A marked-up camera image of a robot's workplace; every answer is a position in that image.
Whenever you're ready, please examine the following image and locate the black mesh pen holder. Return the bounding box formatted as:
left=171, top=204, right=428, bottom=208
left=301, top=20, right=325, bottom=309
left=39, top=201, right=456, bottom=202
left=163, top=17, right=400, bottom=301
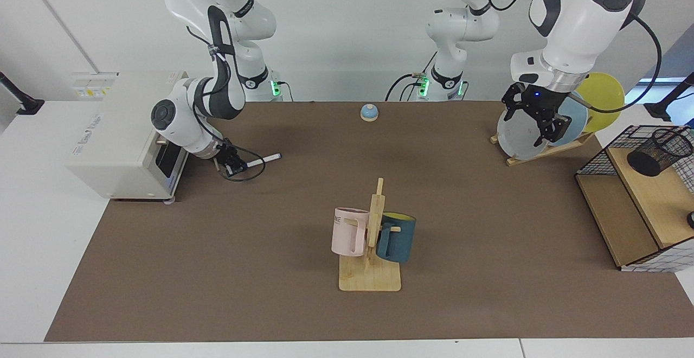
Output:
left=627, top=129, right=694, bottom=177

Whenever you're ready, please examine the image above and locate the wooden plate rack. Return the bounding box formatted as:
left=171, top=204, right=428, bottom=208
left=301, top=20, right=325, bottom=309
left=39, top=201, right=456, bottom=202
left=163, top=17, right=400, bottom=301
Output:
left=490, top=130, right=596, bottom=167

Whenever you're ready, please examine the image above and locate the light blue plate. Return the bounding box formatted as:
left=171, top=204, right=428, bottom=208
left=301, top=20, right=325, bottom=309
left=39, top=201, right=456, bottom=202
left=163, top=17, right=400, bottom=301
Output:
left=553, top=91, right=589, bottom=147

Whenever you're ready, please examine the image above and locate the grey plate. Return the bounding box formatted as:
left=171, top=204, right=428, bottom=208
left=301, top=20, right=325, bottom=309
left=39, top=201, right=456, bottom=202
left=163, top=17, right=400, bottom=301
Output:
left=497, top=110, right=549, bottom=161

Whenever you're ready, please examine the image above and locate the yellow plate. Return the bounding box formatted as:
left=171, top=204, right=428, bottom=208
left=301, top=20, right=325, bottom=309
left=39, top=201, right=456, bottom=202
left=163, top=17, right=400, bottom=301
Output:
left=576, top=72, right=626, bottom=133

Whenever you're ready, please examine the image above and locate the brown table cloth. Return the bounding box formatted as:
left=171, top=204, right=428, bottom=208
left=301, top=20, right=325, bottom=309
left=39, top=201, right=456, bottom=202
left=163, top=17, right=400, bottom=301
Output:
left=44, top=100, right=694, bottom=342

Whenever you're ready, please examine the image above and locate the black clamp stand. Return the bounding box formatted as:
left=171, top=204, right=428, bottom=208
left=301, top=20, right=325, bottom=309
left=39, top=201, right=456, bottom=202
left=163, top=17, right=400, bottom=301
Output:
left=0, top=72, right=45, bottom=116
left=644, top=72, right=694, bottom=126

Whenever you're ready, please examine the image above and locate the pale toaster oven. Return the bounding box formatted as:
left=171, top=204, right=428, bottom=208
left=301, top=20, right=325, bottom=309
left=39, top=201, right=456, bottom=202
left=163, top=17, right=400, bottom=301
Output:
left=65, top=71, right=190, bottom=202

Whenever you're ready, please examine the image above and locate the pink cup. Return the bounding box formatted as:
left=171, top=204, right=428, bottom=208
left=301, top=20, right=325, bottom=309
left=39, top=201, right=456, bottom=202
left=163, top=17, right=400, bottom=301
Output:
left=331, top=207, right=370, bottom=257

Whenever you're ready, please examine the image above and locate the white labelled box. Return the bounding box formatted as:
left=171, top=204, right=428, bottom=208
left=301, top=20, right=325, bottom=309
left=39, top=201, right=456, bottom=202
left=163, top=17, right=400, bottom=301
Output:
left=69, top=72, right=120, bottom=100

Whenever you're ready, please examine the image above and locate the wooden cup stand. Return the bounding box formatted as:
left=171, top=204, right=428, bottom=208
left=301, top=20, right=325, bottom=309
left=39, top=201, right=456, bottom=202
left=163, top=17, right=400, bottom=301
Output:
left=339, top=178, right=402, bottom=292

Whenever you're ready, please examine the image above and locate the dark teal cup yellow inside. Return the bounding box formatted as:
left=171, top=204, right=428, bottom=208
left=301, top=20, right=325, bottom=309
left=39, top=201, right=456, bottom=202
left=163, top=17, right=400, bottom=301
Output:
left=375, top=213, right=417, bottom=264

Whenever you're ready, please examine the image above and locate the wire basket with wooden floor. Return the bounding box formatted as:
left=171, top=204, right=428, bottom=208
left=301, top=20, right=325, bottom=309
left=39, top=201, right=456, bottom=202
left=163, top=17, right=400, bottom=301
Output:
left=575, top=125, right=694, bottom=273

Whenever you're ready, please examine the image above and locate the black base cable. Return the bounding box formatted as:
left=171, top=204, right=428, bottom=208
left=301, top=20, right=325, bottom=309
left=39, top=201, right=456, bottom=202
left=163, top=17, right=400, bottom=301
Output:
left=385, top=52, right=437, bottom=102

